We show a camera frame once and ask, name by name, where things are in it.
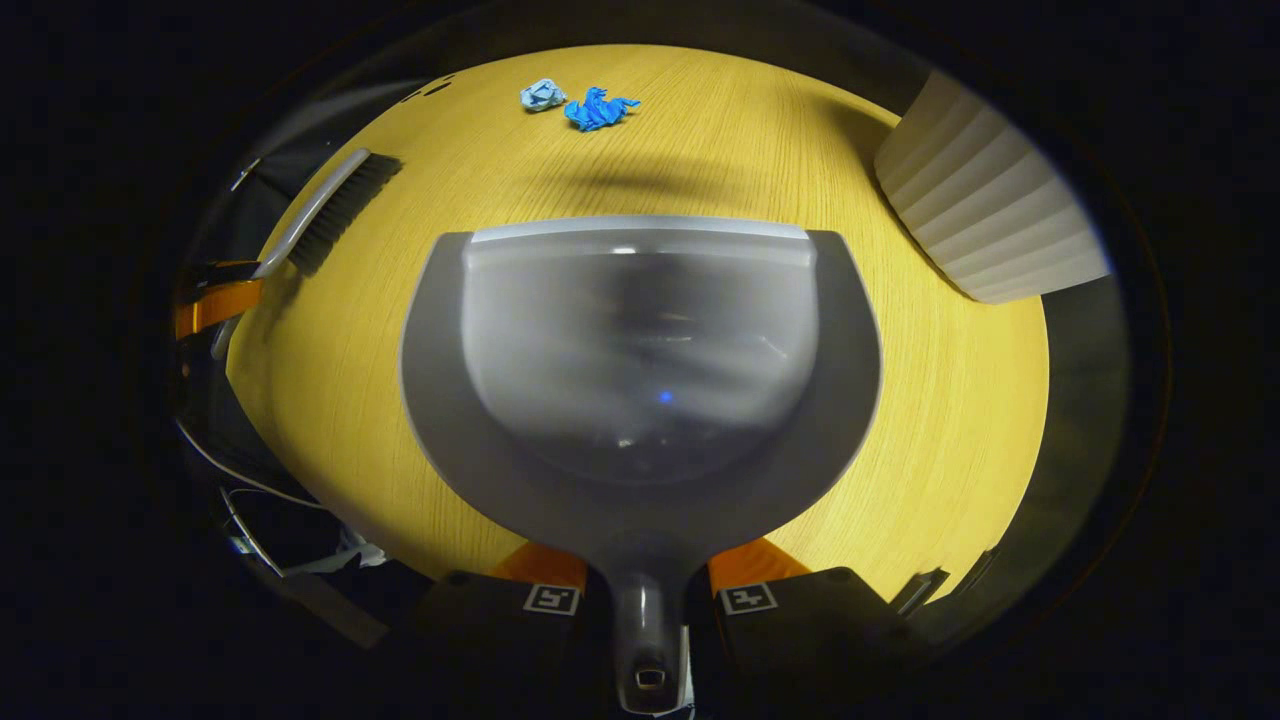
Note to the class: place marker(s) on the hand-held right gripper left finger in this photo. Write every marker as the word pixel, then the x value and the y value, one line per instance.
pixel 490 625

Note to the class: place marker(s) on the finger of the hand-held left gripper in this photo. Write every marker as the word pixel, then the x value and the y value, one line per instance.
pixel 215 305

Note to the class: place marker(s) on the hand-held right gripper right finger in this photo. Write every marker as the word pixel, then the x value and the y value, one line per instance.
pixel 800 630

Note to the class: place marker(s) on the light blue paper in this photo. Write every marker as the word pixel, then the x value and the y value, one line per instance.
pixel 543 95

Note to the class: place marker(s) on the white ribbed garbage bin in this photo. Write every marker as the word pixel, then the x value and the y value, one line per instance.
pixel 990 210

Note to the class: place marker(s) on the wooden desktop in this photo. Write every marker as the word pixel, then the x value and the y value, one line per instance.
pixel 380 400

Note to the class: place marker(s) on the white paper sheet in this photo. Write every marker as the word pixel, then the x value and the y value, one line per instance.
pixel 340 558

